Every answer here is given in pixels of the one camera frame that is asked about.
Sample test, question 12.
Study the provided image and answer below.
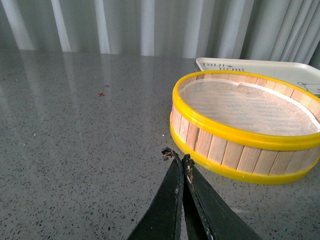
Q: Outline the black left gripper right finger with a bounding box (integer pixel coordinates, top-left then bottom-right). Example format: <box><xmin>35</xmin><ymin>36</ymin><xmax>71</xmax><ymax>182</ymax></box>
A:
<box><xmin>182</xmin><ymin>154</ymin><xmax>261</xmax><ymax>240</ymax></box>

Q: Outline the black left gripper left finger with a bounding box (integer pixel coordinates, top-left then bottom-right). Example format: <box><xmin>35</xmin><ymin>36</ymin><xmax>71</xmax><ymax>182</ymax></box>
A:
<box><xmin>128</xmin><ymin>147</ymin><xmax>184</xmax><ymax>240</ymax></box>

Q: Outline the cream rectangular tray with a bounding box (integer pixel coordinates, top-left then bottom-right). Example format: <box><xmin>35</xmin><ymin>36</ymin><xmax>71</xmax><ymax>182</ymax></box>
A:
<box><xmin>196</xmin><ymin>57</ymin><xmax>320</xmax><ymax>97</ymax></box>

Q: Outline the bamboo steamer with yellow rims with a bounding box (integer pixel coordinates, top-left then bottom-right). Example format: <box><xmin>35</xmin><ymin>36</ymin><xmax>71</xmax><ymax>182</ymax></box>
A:
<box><xmin>170</xmin><ymin>70</ymin><xmax>320</xmax><ymax>185</ymax></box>

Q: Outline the white steamer liner cloth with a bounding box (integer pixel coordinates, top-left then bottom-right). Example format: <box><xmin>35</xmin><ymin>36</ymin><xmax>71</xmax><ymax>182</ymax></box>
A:
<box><xmin>178</xmin><ymin>78</ymin><xmax>320</xmax><ymax>136</ymax></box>

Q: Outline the grey pleated curtain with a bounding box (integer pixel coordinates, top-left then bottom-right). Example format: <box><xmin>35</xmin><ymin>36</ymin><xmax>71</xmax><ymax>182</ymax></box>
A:
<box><xmin>0</xmin><ymin>0</ymin><xmax>320</xmax><ymax>67</ymax></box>

